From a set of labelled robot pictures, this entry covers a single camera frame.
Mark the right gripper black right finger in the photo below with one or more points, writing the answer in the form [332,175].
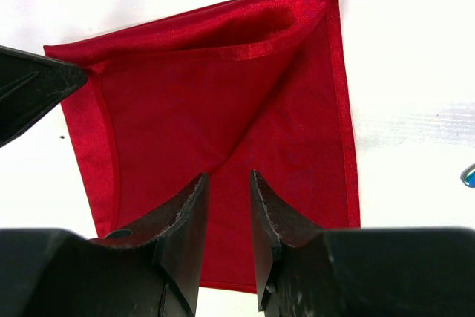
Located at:
[289,253]

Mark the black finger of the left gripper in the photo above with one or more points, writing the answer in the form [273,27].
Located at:
[31,86]

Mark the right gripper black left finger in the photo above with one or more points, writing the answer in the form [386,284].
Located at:
[174,235]

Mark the red cloth napkin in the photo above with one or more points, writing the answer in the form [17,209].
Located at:
[226,89]

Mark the iridescent metal spoon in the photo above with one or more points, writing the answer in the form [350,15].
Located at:
[468,176]

